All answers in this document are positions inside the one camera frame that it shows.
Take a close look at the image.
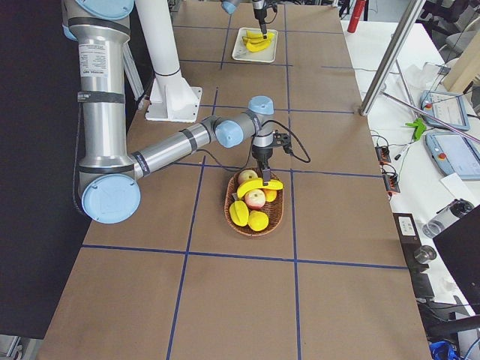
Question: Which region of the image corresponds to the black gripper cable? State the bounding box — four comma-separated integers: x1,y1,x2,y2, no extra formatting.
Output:
194,119,312,174

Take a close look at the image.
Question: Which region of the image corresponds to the long reacher grabber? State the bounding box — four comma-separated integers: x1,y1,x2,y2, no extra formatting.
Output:
381,91,480,144

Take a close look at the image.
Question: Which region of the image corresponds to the orange yellow mango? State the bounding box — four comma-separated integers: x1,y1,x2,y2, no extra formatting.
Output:
262,188,278,203

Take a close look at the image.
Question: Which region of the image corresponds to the yellow banana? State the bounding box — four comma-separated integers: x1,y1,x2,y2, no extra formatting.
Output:
236,178,284,199
245,29,275,40
242,36,269,45
245,36,275,53

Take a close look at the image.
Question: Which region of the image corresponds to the yellow star fruit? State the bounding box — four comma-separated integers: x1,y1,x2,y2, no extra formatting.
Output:
229,200,249,227

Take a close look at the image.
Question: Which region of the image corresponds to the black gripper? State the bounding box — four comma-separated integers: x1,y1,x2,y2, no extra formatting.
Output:
251,145,273,185
251,0,268,39

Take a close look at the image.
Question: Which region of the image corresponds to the teach pendant far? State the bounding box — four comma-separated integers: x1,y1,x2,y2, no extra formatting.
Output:
420,90,470,131

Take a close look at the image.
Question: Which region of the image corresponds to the white bear tray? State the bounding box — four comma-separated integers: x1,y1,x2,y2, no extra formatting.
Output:
232,27,278,63

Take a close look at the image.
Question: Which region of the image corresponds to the teach pendant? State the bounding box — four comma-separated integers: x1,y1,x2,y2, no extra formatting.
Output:
425,133,479,181
420,90,470,131

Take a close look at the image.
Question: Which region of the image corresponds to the orange circuit board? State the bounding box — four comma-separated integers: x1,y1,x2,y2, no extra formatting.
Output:
382,172,401,196
375,145,391,165

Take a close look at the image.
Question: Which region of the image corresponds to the aluminium frame post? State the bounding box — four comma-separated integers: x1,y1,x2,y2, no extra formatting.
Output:
359,0,425,116

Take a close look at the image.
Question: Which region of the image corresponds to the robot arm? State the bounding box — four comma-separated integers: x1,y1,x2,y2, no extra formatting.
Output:
221,0,267,39
61,1,274,224

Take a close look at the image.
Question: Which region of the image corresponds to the green clip tool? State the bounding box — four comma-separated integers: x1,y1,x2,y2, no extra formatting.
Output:
405,118,427,143

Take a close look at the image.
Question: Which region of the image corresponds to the red cylinder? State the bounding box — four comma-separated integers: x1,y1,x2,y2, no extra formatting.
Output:
347,0,367,33

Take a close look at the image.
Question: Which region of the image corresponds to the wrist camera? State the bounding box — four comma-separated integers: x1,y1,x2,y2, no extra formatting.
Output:
272,130,293,155

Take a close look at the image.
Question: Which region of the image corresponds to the brown wicker basket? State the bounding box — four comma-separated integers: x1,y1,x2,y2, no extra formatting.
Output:
224,168,284,236

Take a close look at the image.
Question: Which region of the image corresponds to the pale pink apple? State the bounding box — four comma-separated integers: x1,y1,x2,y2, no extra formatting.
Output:
237,169,258,185

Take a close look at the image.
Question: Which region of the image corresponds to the teach pendant near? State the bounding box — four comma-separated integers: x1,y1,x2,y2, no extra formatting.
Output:
425,133,479,181

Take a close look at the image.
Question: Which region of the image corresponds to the black monitor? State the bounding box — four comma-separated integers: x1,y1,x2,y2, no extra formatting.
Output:
433,206,480,314

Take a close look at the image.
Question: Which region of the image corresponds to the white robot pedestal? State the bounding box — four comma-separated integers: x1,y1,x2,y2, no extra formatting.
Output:
135,0,202,123

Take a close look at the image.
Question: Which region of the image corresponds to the metal cup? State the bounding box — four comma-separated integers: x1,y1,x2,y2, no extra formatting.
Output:
413,245,437,264

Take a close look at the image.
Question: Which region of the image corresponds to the yellow lemon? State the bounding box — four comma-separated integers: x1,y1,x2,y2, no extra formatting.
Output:
247,210,269,232

